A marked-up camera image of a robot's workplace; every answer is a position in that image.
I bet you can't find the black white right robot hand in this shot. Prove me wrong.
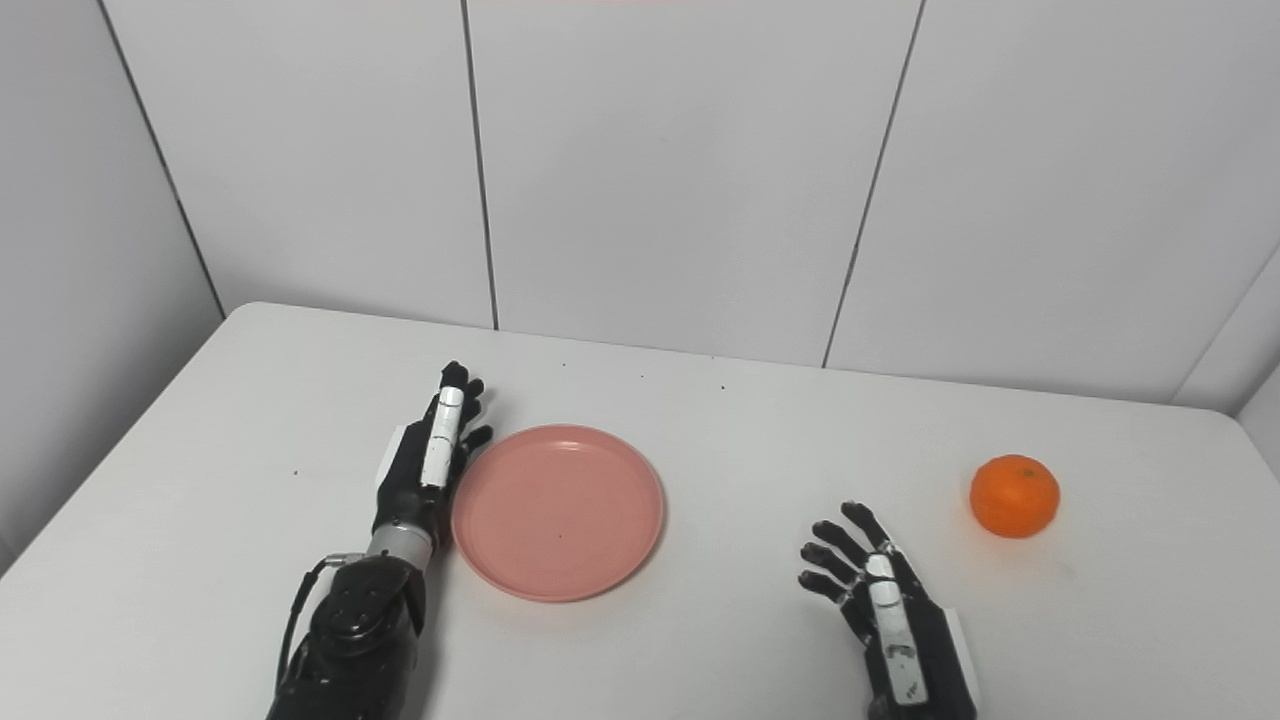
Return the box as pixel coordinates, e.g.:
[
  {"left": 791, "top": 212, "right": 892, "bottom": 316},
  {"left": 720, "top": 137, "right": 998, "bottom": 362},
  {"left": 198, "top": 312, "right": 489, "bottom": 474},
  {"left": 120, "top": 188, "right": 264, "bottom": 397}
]
[{"left": 797, "top": 501, "right": 981, "bottom": 720}]

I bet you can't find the orange fruit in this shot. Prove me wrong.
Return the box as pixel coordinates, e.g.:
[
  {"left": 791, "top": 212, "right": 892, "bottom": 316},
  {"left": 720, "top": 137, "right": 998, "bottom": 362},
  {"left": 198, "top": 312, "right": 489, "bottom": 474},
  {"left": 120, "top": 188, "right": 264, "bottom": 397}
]
[{"left": 969, "top": 454, "right": 1062, "bottom": 540}]

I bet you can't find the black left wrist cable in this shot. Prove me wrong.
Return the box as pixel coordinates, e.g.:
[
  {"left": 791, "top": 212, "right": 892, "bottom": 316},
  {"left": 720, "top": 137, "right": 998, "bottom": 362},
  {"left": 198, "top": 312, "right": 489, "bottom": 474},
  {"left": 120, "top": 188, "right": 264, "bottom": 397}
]
[{"left": 275, "top": 553, "right": 366, "bottom": 691}]

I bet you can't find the pink round plate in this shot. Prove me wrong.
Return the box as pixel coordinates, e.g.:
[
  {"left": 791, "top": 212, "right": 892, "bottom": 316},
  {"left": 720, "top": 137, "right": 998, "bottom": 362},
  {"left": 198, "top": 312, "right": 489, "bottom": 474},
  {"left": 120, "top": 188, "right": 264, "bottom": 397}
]
[{"left": 450, "top": 424, "right": 667, "bottom": 604}]

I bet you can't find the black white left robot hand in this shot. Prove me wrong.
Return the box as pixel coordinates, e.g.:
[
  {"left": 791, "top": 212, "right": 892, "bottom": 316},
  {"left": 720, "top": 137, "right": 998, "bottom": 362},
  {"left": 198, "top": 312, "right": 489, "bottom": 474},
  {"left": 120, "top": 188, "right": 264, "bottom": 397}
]
[{"left": 371, "top": 361, "right": 494, "bottom": 546}]

